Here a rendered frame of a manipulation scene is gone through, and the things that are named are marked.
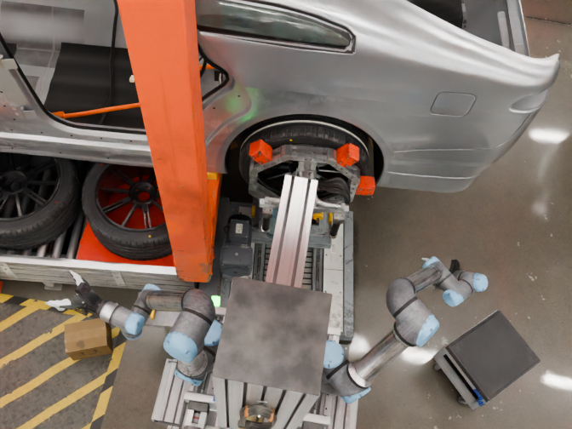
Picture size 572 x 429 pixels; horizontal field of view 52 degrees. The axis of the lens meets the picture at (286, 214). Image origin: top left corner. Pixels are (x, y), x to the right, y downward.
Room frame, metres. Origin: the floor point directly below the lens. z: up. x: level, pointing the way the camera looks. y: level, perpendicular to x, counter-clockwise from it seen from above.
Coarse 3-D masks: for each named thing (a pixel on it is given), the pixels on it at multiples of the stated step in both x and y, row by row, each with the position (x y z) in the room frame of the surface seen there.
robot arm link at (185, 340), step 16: (176, 320) 0.56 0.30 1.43; (192, 320) 0.56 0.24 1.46; (208, 320) 0.58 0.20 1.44; (176, 336) 0.50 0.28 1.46; (192, 336) 0.51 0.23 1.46; (176, 352) 0.46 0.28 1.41; (192, 352) 0.46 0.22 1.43; (208, 352) 0.57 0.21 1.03; (176, 368) 0.50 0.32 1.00; (192, 368) 0.48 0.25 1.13; (208, 368) 0.52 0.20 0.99
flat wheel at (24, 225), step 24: (0, 168) 1.59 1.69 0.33; (24, 168) 1.54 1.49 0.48; (48, 168) 1.57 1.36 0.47; (72, 168) 1.58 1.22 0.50; (24, 192) 1.39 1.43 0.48; (72, 192) 1.44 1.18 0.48; (24, 216) 1.24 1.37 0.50; (48, 216) 1.27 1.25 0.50; (72, 216) 1.37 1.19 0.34; (0, 240) 1.12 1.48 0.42; (24, 240) 1.15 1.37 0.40; (48, 240) 1.21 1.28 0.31
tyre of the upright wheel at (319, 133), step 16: (256, 128) 1.67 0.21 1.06; (272, 128) 1.64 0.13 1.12; (288, 128) 1.63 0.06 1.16; (304, 128) 1.63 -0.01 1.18; (320, 128) 1.65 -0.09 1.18; (336, 128) 1.68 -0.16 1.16; (352, 128) 1.73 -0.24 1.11; (272, 144) 1.58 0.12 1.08; (320, 144) 1.60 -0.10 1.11; (336, 144) 1.61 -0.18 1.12; (352, 144) 1.64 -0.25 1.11; (368, 144) 1.78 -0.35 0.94; (240, 160) 1.57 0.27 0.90; (368, 160) 1.66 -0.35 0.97
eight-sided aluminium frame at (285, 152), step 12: (276, 156) 1.51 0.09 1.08; (288, 156) 1.50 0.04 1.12; (300, 156) 1.51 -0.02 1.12; (312, 156) 1.52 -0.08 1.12; (324, 156) 1.54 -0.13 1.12; (336, 156) 1.56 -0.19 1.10; (252, 168) 1.49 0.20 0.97; (264, 168) 1.49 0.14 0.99; (336, 168) 1.53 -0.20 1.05; (348, 168) 1.55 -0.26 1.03; (252, 180) 1.49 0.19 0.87; (348, 180) 1.59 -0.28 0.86; (252, 192) 1.49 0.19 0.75; (264, 192) 1.54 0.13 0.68
